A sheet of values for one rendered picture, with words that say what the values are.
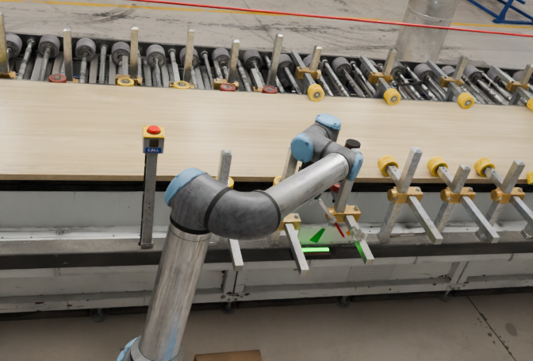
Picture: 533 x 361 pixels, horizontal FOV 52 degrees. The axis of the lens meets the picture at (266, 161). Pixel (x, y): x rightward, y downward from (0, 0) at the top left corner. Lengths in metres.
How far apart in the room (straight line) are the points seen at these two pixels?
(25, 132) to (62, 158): 0.24
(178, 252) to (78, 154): 1.04
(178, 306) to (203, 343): 1.32
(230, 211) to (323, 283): 1.73
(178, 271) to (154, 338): 0.23
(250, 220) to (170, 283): 0.29
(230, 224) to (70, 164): 1.12
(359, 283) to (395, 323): 0.30
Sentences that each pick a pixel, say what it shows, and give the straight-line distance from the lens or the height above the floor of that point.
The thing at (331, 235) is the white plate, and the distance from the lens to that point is 2.33.
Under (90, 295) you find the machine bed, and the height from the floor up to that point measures 0.17.
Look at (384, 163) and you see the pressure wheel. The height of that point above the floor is 0.96.
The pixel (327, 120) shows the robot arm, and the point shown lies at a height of 1.35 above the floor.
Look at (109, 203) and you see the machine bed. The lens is 2.34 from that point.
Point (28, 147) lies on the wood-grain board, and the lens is 2.39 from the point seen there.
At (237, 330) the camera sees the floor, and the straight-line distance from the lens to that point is 2.87.
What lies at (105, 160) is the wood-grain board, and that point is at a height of 0.90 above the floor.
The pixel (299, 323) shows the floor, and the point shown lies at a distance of 2.97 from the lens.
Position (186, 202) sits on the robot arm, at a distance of 1.32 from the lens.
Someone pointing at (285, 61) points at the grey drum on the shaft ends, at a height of 0.85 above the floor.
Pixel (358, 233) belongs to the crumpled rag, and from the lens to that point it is 2.18.
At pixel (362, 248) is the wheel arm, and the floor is 0.86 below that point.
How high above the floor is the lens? 2.23
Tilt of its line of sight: 34 degrees down
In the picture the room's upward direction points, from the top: 12 degrees clockwise
